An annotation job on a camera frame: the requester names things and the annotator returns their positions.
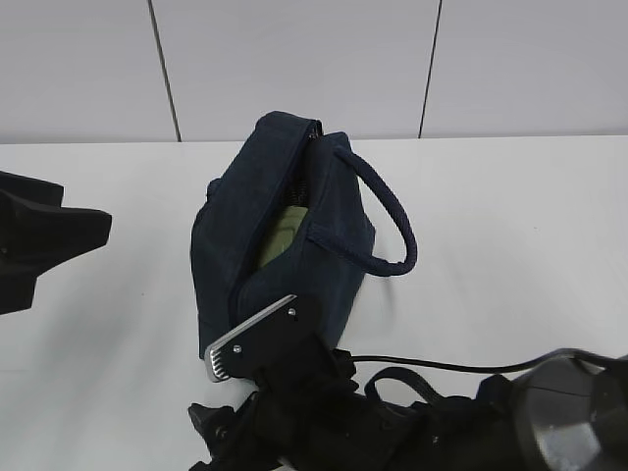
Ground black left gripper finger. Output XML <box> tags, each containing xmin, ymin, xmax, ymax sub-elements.
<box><xmin>28</xmin><ymin>205</ymin><xmax>112</xmax><ymax>279</ymax></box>

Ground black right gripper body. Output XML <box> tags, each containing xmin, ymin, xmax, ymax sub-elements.
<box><xmin>187</xmin><ymin>342</ymin><xmax>421</xmax><ymax>470</ymax></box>

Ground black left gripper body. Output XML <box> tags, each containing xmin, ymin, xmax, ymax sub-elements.
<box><xmin>1</xmin><ymin>172</ymin><xmax>64</xmax><ymax>314</ymax></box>

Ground green lid glass food container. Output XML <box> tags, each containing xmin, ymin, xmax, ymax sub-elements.
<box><xmin>257</xmin><ymin>205</ymin><xmax>308</xmax><ymax>268</ymax></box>

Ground dark blue lunch bag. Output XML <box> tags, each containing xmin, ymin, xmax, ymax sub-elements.
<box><xmin>190</xmin><ymin>111</ymin><xmax>418</xmax><ymax>351</ymax></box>

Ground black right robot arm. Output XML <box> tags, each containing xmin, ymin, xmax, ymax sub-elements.
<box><xmin>188</xmin><ymin>341</ymin><xmax>627</xmax><ymax>470</ymax></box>

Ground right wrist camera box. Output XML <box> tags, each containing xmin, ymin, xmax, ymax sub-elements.
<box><xmin>204</xmin><ymin>294</ymin><xmax>323</xmax><ymax>383</ymax></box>

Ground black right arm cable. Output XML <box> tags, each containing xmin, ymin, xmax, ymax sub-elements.
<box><xmin>342</xmin><ymin>348</ymin><xmax>590</xmax><ymax>408</ymax></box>

